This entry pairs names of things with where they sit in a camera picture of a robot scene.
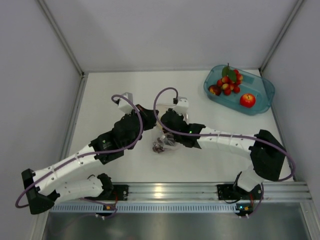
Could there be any clear zip top bag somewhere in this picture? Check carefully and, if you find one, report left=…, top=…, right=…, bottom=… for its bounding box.
left=151, top=103, right=191, bottom=154

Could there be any dark red fake peach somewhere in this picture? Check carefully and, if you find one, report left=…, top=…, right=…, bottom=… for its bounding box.
left=208, top=84, right=222, bottom=96

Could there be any red yellow fake cherry bunch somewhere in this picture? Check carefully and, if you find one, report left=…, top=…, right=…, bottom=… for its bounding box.
left=216, top=63, right=244, bottom=96

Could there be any red fake apple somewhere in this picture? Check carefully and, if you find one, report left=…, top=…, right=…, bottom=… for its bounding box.
left=239, top=93, right=256, bottom=108

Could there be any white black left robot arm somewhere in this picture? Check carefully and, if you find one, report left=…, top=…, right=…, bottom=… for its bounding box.
left=21, top=104, right=159, bottom=215

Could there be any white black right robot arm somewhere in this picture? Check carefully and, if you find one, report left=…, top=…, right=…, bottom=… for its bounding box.
left=158, top=109, right=286, bottom=199

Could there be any fake purple grape bunch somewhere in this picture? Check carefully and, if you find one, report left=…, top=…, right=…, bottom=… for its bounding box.
left=152, top=134, right=176, bottom=153

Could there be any teal transparent plastic bin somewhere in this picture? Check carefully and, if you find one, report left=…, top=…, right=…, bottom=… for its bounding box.
left=203, top=65, right=276, bottom=116

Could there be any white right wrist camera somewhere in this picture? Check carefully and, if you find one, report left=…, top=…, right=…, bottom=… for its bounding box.
left=172, top=96, right=189, bottom=117

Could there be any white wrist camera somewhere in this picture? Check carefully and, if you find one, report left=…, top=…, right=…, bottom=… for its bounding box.
left=172, top=96, right=189, bottom=117
left=117, top=92, right=133, bottom=114

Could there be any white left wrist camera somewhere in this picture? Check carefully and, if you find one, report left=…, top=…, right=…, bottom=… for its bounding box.
left=117, top=92, right=133, bottom=114

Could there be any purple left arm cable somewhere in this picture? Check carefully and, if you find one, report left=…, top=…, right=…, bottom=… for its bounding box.
left=14, top=93, right=146, bottom=220

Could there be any light blue cable duct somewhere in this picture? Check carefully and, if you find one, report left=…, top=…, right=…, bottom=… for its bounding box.
left=50, top=202, right=242, bottom=214

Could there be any aluminium mounting rail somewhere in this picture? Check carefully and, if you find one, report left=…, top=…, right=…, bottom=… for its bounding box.
left=39, top=181, right=313, bottom=201

